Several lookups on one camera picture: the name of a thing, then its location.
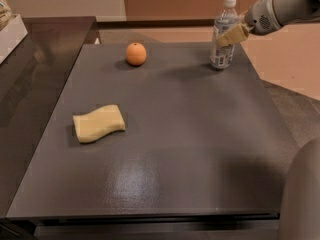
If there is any clear plastic water bottle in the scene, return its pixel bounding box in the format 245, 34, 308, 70
210, 0, 238, 70

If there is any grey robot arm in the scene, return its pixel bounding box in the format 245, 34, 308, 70
217, 0, 320, 240

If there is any orange fruit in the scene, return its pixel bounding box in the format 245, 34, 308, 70
126, 43, 147, 66

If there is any yellow wavy sponge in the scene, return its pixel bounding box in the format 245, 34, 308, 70
73, 105, 126, 144

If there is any dark side table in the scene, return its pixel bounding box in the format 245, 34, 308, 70
0, 16, 99, 220

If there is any white box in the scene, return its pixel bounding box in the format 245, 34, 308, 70
0, 14, 28, 64

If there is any bagged item on box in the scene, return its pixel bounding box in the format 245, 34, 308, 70
0, 0, 12, 31

